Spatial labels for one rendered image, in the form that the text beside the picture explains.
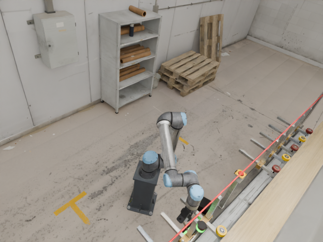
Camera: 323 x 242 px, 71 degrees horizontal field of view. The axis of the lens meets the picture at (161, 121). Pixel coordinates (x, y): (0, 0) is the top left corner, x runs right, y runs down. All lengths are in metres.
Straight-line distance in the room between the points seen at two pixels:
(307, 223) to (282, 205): 2.07
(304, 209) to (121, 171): 2.98
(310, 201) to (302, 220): 0.04
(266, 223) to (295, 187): 0.58
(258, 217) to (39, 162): 2.70
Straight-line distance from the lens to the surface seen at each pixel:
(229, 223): 2.41
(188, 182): 1.58
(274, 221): 2.27
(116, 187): 3.10
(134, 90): 4.49
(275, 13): 8.87
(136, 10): 3.81
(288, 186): 2.59
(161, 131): 1.78
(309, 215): 0.36
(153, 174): 2.44
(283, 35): 8.86
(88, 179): 3.20
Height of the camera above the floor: 2.61
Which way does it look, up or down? 40 degrees down
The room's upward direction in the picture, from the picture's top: 11 degrees clockwise
